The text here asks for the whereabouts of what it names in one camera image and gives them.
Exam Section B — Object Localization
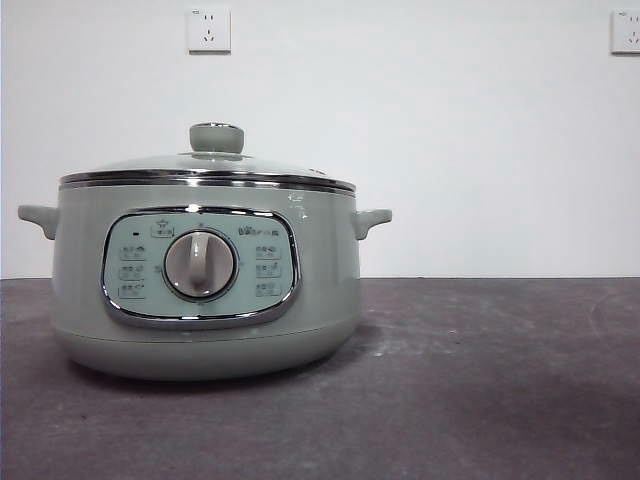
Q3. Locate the glass lid with green knob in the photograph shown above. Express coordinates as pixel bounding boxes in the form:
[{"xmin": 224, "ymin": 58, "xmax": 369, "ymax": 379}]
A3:
[{"xmin": 59, "ymin": 121, "xmax": 357, "ymax": 194}]

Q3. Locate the white wall socket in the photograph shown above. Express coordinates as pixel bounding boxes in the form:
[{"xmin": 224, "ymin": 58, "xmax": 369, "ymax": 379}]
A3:
[
  {"xmin": 609, "ymin": 9, "xmax": 640, "ymax": 56},
  {"xmin": 187, "ymin": 6, "xmax": 233, "ymax": 55}
]

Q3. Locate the pale green electric pot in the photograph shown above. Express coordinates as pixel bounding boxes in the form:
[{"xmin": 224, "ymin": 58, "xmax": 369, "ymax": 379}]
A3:
[{"xmin": 17, "ymin": 174, "xmax": 394, "ymax": 384}]

